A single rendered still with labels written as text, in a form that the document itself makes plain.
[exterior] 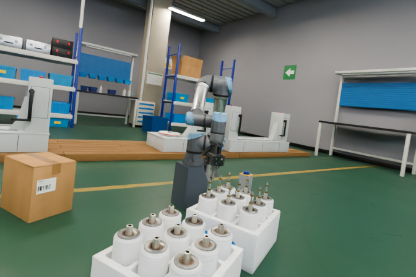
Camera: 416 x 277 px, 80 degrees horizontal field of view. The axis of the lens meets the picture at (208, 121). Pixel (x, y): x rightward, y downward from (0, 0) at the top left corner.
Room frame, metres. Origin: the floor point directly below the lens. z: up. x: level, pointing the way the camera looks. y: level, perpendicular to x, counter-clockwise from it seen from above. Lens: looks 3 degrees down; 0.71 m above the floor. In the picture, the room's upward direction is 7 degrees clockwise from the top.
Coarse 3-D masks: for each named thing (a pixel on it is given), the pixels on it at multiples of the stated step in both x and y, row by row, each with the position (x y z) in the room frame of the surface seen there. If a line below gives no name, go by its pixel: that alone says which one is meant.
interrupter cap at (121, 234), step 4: (124, 228) 0.86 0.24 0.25; (120, 232) 0.83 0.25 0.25; (124, 232) 0.83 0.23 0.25; (132, 232) 0.84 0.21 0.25; (136, 232) 0.84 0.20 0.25; (140, 232) 0.84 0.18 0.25; (120, 236) 0.80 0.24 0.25; (124, 236) 0.81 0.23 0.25; (128, 236) 0.81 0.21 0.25; (132, 236) 0.81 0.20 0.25; (136, 236) 0.81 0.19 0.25
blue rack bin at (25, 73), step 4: (20, 68) 4.39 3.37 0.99; (20, 72) 4.40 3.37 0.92; (24, 72) 4.43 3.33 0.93; (28, 72) 4.46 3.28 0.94; (32, 72) 4.49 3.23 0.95; (36, 72) 4.52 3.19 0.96; (40, 72) 4.56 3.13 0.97; (44, 72) 4.59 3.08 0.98; (20, 76) 4.41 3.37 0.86; (24, 76) 4.43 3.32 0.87; (28, 76) 4.47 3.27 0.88; (32, 76) 4.50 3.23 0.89; (36, 76) 4.53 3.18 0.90; (44, 76) 4.60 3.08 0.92
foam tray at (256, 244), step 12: (204, 216) 1.22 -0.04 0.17; (216, 216) 1.26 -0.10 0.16; (276, 216) 1.34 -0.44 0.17; (228, 228) 1.15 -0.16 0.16; (240, 228) 1.13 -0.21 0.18; (264, 228) 1.16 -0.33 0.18; (276, 228) 1.37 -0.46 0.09; (240, 240) 1.11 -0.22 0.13; (252, 240) 1.09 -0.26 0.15; (264, 240) 1.18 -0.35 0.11; (252, 252) 1.08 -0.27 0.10; (264, 252) 1.21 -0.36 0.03; (252, 264) 1.08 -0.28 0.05
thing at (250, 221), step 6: (240, 210) 1.17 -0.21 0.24; (240, 216) 1.16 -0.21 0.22; (246, 216) 1.14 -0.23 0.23; (252, 216) 1.13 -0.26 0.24; (258, 216) 1.15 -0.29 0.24; (240, 222) 1.16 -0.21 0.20; (246, 222) 1.14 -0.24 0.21; (252, 222) 1.13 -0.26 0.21; (258, 222) 1.16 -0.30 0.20; (246, 228) 1.13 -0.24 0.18; (252, 228) 1.13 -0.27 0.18
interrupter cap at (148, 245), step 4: (152, 240) 0.80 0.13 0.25; (160, 240) 0.81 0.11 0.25; (144, 244) 0.77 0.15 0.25; (148, 244) 0.78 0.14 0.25; (160, 244) 0.79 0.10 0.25; (164, 244) 0.79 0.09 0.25; (144, 248) 0.75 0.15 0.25; (148, 248) 0.76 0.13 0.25; (152, 248) 0.76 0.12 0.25; (160, 248) 0.77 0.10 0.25; (164, 248) 0.77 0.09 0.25; (152, 252) 0.74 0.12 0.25; (156, 252) 0.74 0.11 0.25; (160, 252) 0.74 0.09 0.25
